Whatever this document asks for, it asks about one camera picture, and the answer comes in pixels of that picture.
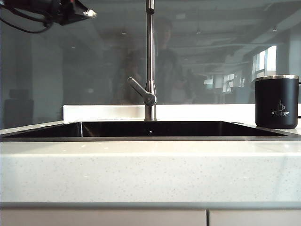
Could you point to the brushed steel kitchen faucet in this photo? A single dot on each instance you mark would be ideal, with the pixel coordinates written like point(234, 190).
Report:
point(150, 47)

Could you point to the wide beige cabinet door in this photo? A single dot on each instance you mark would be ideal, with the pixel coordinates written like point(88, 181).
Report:
point(101, 218)

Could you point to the black undermount sink basin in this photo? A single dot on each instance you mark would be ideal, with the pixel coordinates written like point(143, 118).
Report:
point(150, 130)

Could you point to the black steel-rimmed office mug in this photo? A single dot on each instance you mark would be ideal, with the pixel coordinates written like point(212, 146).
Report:
point(276, 101)

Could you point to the narrow beige cabinet door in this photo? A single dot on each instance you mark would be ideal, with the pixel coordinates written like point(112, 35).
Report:
point(255, 218)

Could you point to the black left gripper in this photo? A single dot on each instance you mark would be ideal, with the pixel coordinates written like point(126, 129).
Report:
point(67, 13)

